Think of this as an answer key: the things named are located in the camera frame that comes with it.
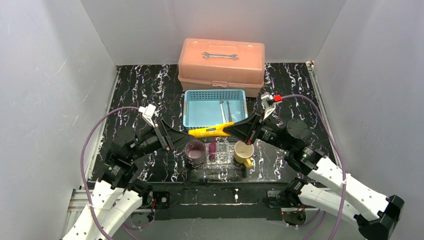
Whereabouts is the yellow mug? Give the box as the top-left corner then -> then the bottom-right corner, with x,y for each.
233,141 -> 255,168

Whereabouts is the purple mug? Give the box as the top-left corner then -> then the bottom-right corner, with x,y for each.
184,140 -> 206,166

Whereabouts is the yellow toothpaste tube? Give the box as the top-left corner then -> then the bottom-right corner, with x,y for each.
188,121 -> 234,139

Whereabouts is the clear plastic tray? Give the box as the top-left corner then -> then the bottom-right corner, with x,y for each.
201,136 -> 238,169

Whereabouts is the pink toothpaste tube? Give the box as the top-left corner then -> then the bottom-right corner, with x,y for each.
208,137 -> 217,160

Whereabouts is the light blue plastic basket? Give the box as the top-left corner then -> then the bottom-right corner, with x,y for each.
183,89 -> 248,130

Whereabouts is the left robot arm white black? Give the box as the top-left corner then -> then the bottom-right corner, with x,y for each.
63,120 -> 194,240

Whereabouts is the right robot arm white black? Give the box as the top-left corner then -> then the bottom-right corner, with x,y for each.
223,112 -> 405,240

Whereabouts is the orange plastic toolbox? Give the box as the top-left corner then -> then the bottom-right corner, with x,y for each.
178,38 -> 265,98

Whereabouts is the silver open-end wrench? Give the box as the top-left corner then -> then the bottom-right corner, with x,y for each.
201,52 -> 239,60

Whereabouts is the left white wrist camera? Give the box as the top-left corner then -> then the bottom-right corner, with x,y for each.
138,103 -> 157,128

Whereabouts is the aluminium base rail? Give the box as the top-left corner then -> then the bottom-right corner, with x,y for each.
62,188 -> 377,240

